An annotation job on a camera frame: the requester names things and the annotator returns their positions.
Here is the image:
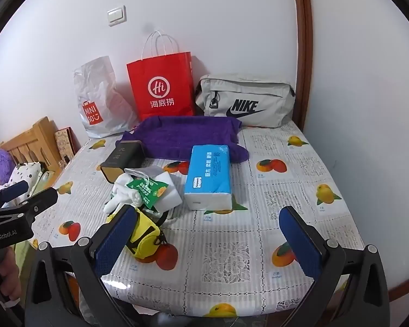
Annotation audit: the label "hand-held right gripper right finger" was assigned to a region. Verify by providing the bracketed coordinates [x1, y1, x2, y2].
[279, 206, 401, 327]

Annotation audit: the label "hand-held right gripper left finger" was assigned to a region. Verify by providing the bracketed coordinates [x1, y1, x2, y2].
[22, 204, 147, 327]

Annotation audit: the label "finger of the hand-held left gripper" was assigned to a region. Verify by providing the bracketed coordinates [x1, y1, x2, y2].
[0, 180, 30, 210]
[0, 187, 59, 227]

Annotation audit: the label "yellow pouch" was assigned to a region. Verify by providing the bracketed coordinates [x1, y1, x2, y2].
[107, 208, 169, 259]

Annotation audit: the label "white gloves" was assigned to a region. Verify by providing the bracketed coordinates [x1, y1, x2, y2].
[104, 173, 140, 216]

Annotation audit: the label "green snack packet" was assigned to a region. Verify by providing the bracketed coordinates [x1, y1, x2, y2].
[124, 174, 167, 210]

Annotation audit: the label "white sponge block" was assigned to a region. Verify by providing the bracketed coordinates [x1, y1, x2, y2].
[155, 172, 184, 211]

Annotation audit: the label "purple towel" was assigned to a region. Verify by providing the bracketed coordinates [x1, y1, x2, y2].
[115, 116, 250, 162]

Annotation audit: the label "person's left hand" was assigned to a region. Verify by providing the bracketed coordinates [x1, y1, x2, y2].
[0, 246, 22, 303]

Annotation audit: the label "white floral pillow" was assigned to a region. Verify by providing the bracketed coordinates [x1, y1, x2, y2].
[7, 162, 46, 208]

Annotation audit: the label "purple plush toy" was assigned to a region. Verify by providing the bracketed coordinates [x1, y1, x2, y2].
[0, 149, 13, 181]

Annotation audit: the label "green blanket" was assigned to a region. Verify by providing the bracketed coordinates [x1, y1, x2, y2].
[14, 239, 39, 293]

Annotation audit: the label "wooden headboard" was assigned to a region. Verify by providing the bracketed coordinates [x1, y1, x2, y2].
[0, 116, 67, 181]

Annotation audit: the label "patterned book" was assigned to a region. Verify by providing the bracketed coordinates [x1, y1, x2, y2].
[54, 127, 77, 164]

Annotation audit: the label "fruit printed tablecloth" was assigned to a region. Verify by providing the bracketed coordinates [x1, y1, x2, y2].
[31, 119, 365, 324]

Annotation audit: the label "dark green tea tin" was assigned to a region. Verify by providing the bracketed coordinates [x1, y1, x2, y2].
[100, 140, 144, 183]

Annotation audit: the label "blue tissue pack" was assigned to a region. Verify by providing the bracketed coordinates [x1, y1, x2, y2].
[184, 144, 234, 211]

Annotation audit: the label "white plastic shopping bag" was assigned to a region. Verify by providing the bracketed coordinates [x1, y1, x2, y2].
[73, 56, 142, 139]

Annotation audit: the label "red paper bag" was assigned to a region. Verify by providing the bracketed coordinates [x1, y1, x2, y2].
[126, 31, 196, 121]

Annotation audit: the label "grey waist bag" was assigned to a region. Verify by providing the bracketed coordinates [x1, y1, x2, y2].
[194, 74, 296, 128]

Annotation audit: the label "white wall light switch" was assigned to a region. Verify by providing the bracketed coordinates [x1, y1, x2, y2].
[107, 6, 127, 26]

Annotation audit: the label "brown wooden door frame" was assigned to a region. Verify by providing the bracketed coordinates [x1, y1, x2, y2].
[291, 0, 314, 132]

